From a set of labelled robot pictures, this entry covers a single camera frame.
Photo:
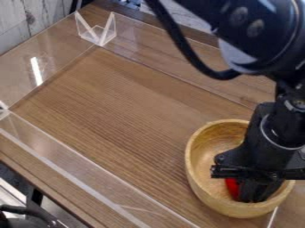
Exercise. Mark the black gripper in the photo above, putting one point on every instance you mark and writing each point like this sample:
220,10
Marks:
264,158

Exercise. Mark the red felt strawberry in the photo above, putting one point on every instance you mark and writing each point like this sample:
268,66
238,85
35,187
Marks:
233,187

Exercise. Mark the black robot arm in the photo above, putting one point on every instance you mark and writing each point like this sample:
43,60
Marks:
261,36

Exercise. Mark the wooden bowl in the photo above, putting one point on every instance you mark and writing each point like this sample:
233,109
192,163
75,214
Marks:
218,136

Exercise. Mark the clear acrylic front wall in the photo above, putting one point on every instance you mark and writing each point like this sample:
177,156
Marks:
102,199

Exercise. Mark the clear acrylic corner bracket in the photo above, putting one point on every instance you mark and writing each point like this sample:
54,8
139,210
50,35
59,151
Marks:
98,35

